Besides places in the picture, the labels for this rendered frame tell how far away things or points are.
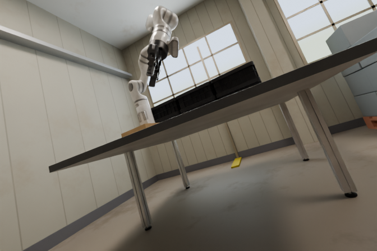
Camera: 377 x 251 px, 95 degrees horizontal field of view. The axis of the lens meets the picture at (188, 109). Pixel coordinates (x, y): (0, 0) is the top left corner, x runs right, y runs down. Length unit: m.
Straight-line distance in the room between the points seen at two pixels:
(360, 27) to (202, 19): 2.44
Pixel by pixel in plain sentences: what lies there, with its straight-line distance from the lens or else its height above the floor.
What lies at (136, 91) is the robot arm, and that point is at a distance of 1.19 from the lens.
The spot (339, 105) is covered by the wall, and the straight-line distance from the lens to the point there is 3.52.
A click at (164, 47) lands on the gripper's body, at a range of 0.66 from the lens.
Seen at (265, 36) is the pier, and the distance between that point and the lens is 3.33.
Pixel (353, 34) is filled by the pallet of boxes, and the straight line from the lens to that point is 2.96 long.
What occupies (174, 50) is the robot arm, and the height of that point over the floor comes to 0.92.
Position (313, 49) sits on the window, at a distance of 3.58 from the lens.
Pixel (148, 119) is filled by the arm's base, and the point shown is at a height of 0.80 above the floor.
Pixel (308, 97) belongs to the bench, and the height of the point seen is 0.61.
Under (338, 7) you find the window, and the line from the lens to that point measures 3.93.
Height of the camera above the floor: 0.58
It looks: 10 degrees up
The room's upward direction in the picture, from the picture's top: 18 degrees counter-clockwise
